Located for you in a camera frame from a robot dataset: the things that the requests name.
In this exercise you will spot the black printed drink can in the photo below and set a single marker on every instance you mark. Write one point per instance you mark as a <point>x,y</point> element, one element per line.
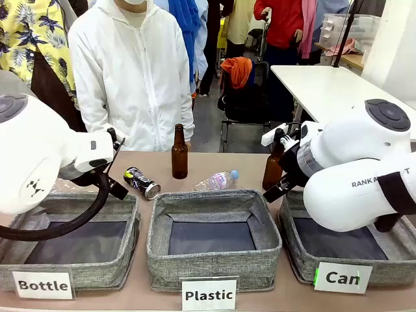
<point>141,182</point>

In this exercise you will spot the white label Bottle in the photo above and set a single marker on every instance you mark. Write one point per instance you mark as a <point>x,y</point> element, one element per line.
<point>42,284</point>

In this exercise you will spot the black office chair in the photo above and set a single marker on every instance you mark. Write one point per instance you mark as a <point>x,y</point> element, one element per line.
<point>243,104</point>

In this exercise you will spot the grey fabric basket plastic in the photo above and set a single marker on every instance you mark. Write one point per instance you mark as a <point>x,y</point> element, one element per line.
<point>211,263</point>

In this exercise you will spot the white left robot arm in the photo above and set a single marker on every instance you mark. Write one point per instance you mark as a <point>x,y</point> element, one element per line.
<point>39,156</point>

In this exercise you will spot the orange cloth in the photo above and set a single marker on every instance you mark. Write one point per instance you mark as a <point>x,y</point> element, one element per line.
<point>239,71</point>

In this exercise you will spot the person in beige top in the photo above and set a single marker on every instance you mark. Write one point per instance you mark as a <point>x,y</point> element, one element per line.
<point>240,22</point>

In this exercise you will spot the grey fabric basket bottle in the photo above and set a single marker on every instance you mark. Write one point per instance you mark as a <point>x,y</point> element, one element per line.
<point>97,273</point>

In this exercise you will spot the brown glass bottle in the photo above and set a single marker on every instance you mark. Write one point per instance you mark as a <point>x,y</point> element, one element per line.
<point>179,156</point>
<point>272,172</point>

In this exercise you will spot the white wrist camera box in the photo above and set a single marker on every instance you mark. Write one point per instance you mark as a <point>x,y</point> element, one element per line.
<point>271,136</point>

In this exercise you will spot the grey fabric basket can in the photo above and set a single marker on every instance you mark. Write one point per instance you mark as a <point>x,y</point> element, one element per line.
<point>390,269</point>

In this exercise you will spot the person in red jacket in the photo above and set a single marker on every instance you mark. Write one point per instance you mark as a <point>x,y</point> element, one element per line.
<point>282,22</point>

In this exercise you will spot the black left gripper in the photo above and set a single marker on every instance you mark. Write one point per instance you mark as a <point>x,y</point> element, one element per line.
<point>117,188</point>

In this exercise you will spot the white label Plastic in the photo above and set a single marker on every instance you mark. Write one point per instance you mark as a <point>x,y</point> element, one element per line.
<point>208,294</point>

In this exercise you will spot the white table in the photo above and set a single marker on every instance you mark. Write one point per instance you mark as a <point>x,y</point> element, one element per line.
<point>325,87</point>

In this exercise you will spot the clear plastic bottle blue cap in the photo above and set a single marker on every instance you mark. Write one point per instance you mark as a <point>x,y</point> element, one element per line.
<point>214,180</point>

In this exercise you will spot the white label Can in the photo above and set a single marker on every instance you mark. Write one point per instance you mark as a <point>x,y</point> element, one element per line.
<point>343,278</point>

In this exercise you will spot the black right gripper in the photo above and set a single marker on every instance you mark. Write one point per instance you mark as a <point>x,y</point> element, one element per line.
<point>292,169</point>

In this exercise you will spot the clear plastic storage box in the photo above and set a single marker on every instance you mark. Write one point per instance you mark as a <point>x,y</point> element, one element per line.
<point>357,29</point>

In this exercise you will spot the pink hanging garment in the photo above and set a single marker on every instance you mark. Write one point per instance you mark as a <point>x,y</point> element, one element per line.
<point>310,32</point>

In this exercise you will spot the black pole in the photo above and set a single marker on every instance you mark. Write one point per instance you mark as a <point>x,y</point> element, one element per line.
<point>346,35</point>

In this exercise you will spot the person's left forearm white sleeve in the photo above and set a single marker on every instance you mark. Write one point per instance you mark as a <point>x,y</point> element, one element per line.
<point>188,110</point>

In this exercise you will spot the person's right forearm white sleeve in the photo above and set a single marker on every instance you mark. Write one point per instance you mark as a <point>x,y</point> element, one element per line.
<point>94,107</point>

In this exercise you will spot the person in yellow floral shirt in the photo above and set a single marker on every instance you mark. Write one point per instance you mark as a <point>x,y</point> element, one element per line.
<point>26,32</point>

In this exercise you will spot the person in white coat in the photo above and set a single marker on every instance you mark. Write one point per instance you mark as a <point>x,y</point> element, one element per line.
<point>130,81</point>

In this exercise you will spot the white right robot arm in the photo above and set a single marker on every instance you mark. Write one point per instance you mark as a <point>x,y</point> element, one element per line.
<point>357,146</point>

